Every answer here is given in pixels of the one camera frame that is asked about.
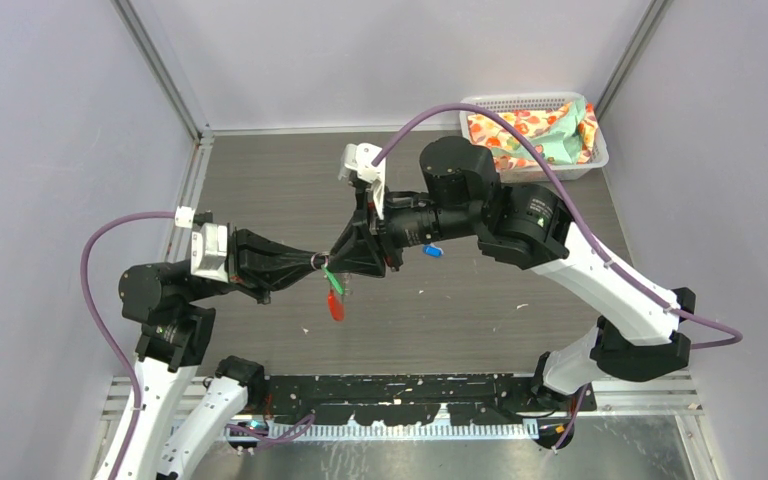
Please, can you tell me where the red key tag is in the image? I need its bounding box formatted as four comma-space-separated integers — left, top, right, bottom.
327, 289, 345, 322

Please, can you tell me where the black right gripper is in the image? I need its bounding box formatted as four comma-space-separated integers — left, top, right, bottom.
326, 180, 479, 278

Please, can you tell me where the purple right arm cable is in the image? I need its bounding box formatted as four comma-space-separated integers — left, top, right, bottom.
370, 102, 744, 453

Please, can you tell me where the blue key tag key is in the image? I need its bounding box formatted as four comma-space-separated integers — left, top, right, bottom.
422, 244, 444, 258

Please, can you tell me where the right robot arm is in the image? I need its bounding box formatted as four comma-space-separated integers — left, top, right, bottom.
328, 136, 692, 411

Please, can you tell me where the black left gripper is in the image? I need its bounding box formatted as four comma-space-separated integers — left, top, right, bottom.
187, 216, 330, 300

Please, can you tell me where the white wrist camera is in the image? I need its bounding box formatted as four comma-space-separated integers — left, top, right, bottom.
174, 206, 229, 283
337, 143, 386, 220

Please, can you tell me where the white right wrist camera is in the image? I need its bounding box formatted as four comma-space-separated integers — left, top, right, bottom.
337, 143, 386, 220

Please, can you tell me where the green key tag key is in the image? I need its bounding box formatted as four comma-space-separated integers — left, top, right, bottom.
322, 266, 345, 296

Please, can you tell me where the colourful patterned cloth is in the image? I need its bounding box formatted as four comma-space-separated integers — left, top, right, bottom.
467, 100, 599, 171

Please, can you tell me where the white plastic basket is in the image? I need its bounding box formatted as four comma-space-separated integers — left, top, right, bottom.
459, 92, 609, 183

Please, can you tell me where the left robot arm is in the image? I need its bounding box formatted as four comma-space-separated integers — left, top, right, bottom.
96, 206, 327, 479

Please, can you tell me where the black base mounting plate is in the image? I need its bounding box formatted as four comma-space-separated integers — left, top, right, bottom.
244, 373, 577, 426

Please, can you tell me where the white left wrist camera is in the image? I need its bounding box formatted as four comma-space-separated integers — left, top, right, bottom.
174, 206, 229, 283

